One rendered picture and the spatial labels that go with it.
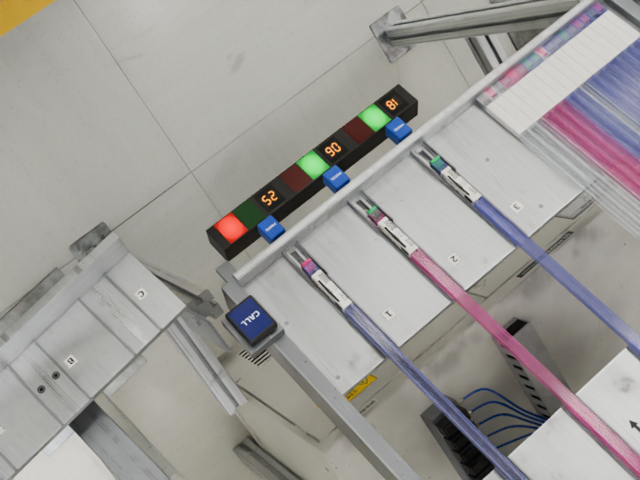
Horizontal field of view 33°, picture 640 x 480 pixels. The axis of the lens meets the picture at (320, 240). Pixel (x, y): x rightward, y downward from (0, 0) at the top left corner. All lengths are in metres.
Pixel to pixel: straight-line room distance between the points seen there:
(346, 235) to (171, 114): 0.76
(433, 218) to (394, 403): 0.33
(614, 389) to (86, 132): 1.11
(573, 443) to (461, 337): 0.39
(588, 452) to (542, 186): 0.35
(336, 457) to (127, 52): 0.87
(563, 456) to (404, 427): 0.39
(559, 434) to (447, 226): 0.30
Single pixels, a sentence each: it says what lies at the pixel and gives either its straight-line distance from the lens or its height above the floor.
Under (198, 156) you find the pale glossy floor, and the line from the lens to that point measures 2.05.
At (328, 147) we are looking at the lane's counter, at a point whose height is 0.65.
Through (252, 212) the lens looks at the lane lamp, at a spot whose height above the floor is 0.66.
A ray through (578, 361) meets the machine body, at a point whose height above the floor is 0.62.
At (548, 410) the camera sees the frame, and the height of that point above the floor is 0.66.
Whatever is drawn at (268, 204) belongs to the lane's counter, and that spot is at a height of 0.66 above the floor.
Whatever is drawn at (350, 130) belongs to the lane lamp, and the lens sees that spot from 1.44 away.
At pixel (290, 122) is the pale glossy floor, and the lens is 2.11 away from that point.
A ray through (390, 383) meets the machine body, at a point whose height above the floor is 0.59.
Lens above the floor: 1.96
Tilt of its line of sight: 65 degrees down
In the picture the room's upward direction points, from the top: 105 degrees clockwise
